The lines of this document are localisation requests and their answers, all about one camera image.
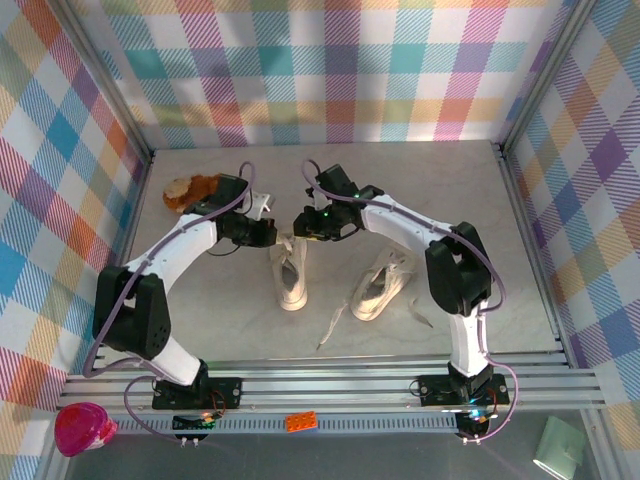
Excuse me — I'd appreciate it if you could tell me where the white sneaker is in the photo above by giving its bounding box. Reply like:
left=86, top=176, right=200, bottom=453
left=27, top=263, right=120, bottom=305
left=318, top=249, right=434, bottom=350
left=272, top=234, right=309, bottom=266

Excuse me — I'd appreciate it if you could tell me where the white canvas shoe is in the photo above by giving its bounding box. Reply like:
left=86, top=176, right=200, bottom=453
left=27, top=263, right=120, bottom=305
left=349, top=247, right=416, bottom=322
left=268, top=237, right=309, bottom=311

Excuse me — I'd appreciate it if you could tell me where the brown plush monkey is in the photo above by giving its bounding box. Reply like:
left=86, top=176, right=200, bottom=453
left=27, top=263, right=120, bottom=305
left=162, top=172, right=224, bottom=216

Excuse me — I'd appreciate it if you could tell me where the orange toy brick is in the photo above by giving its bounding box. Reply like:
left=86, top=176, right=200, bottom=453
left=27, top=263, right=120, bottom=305
left=285, top=410, right=320, bottom=434

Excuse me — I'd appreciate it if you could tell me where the blue green circuit board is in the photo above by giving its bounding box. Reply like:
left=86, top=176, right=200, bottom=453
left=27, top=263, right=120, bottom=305
left=172, top=412, right=217, bottom=432

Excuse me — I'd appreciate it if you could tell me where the black round circuit board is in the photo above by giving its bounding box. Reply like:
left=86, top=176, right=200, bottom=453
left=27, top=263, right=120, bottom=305
left=457, top=409, right=494, bottom=441

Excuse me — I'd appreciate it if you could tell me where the pink plastic bowl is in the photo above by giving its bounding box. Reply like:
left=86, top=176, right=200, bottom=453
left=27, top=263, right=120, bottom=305
left=53, top=402, right=119, bottom=457

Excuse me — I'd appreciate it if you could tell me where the pale green pad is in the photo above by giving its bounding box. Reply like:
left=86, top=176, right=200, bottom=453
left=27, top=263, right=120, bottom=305
left=532, top=416, right=586, bottom=479

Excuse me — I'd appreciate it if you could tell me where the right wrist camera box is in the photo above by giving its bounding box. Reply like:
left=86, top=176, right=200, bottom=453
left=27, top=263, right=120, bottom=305
left=305, top=187, right=331, bottom=211

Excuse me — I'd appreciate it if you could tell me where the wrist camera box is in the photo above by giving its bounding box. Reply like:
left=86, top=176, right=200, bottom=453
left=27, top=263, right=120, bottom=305
left=305, top=187, right=331, bottom=211
left=248, top=192, right=275, bottom=221

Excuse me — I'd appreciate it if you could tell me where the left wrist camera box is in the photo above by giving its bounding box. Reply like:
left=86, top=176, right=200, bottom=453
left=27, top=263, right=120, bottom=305
left=248, top=192, right=275, bottom=221

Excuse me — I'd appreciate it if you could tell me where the aluminium side rail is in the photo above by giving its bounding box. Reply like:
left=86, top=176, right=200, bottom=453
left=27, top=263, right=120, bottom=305
left=492, top=142, right=571, bottom=369
left=89, top=149, right=154, bottom=374

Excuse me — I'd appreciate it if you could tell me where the aluminium rail frame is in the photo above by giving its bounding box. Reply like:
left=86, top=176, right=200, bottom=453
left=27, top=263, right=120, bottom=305
left=58, top=352, right=610, bottom=415

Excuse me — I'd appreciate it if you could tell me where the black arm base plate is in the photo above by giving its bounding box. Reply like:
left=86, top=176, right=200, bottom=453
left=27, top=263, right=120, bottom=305
left=151, top=377, right=244, bottom=411
left=417, top=372, right=511, bottom=407

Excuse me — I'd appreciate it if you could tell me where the grey slotted cable duct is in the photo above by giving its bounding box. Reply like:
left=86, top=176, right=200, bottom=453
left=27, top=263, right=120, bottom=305
left=115, top=416, right=464, bottom=436

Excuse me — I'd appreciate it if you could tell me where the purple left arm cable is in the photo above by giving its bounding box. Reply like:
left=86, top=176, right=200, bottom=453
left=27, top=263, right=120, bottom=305
left=82, top=160, right=264, bottom=445

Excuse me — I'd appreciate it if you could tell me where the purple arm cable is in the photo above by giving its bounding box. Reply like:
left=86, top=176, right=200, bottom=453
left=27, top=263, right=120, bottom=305
left=302, top=158, right=521, bottom=445
left=82, top=160, right=264, bottom=445

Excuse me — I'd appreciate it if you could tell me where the aluminium corner post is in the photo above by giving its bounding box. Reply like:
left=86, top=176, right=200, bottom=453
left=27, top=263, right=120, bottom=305
left=492, top=0, right=599, bottom=156
left=47, top=0, right=154, bottom=164

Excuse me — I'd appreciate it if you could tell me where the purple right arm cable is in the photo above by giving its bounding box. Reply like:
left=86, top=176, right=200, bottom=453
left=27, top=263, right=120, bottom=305
left=302, top=158, right=521, bottom=445

